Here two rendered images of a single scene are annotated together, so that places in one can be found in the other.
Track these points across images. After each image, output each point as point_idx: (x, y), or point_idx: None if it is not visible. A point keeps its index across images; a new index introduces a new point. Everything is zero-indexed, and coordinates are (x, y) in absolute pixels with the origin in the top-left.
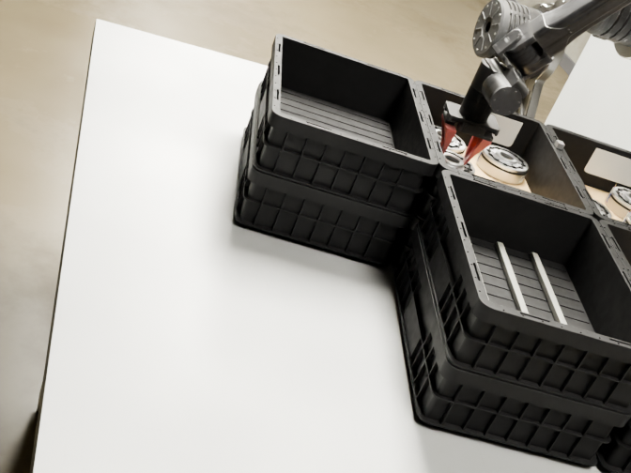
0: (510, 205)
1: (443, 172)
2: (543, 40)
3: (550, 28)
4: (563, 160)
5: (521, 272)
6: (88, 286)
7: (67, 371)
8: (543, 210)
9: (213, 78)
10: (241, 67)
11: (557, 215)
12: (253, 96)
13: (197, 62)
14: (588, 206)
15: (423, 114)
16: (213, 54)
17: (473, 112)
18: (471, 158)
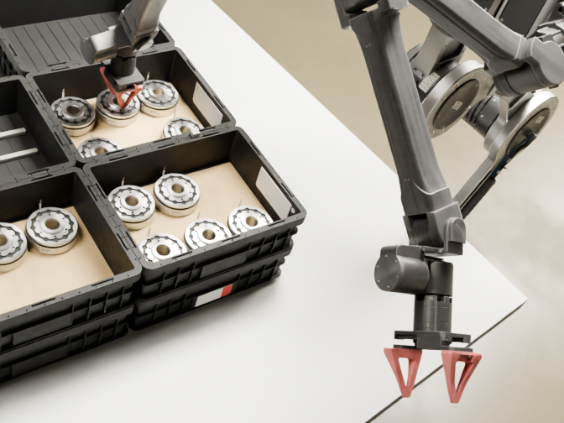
0: (40, 122)
1: (16, 75)
2: (126, 17)
3: (126, 7)
4: (170, 139)
5: (14, 169)
6: None
7: None
8: (52, 138)
9: (172, 16)
10: (216, 22)
11: (57, 146)
12: (180, 37)
13: (183, 4)
14: (91, 159)
15: None
16: (210, 7)
17: (110, 62)
18: (119, 103)
